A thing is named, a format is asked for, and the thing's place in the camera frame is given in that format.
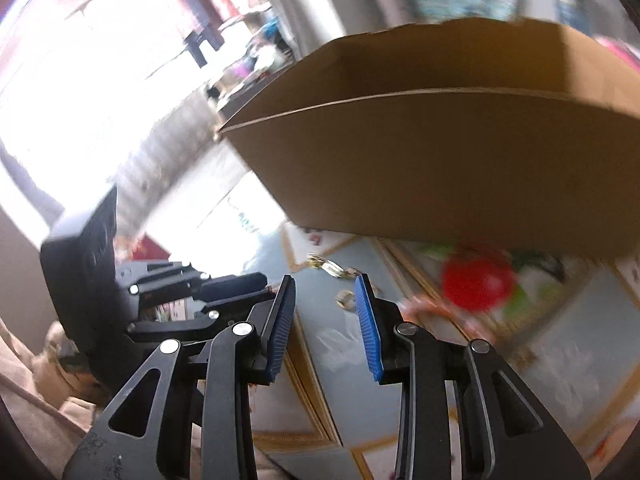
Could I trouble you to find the gold hoop earring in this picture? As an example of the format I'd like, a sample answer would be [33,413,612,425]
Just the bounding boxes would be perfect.
[335,289,356,312]

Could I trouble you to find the beige jacket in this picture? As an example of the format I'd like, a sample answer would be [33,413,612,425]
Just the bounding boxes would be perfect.
[1,321,107,479]

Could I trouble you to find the fruit-pattern blue tablecloth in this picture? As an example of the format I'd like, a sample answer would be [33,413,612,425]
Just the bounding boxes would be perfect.
[238,221,639,479]

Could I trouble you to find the brown cardboard box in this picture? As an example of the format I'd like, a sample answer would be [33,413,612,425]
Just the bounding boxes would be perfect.
[222,18,639,259]

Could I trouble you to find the hanging clothes on rack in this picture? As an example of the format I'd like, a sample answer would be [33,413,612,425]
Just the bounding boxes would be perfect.
[178,0,239,68]

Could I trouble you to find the pink floral quilt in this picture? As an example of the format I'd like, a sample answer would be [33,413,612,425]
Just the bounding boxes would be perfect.
[593,35,640,72]

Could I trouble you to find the blue water bottle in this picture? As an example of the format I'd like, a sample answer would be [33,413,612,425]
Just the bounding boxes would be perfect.
[554,0,591,36]

